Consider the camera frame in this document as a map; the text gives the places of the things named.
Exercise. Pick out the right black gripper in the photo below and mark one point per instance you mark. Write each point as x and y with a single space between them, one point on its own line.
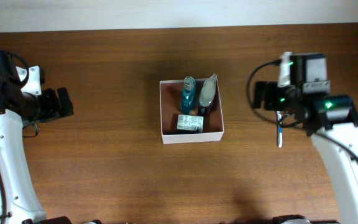
271 95

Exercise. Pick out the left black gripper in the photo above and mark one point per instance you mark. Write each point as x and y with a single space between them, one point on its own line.
51 102

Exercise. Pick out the blue white toothbrush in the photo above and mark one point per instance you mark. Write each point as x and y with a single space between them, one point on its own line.
279 118

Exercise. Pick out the clear spray bottle purple liquid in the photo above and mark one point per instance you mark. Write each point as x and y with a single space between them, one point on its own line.
207 95

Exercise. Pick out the teal mouthwash bottle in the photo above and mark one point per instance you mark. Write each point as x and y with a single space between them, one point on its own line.
188 95

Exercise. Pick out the green white small box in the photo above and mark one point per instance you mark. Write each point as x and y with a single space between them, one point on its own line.
190 123

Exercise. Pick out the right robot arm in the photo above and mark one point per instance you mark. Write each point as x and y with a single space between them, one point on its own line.
331 122

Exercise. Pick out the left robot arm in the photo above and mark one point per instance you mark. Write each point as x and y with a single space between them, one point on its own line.
18 200

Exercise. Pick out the white open cardboard box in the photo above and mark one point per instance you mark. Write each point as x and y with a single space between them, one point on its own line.
170 102

